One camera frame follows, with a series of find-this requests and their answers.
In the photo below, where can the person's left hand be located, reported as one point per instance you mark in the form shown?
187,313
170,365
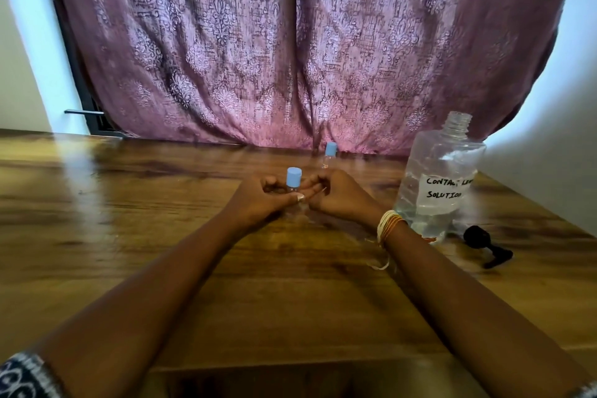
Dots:
254,206

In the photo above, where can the person's right hand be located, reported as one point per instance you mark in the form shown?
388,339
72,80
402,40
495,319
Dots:
347,199

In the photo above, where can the person's left thumb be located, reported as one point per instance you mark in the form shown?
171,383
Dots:
291,197

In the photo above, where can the person's right fingers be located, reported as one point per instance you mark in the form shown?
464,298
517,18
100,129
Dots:
322,182

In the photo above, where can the small vial with blue cap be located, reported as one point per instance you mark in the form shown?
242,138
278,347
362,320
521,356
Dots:
330,150
294,177

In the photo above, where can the person's left forearm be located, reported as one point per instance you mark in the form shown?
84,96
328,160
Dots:
154,299

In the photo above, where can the person's right forearm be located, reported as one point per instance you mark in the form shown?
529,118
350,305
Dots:
466,309

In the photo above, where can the large clear labelled bottle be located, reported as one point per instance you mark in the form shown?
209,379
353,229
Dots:
438,178

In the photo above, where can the purple patterned curtain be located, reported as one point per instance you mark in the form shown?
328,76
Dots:
280,48

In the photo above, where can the black pump cap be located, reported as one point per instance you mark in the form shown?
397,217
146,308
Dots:
485,243

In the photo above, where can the blue white patterned left sleeve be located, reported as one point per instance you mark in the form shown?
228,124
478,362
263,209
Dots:
25,376

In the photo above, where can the blue white patterned sleeve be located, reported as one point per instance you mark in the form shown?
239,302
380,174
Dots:
588,390
25,376

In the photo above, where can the blue white patterned right sleeve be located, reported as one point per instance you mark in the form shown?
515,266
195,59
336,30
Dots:
588,390

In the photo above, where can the dark window frame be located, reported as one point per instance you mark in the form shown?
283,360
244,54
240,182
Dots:
77,66

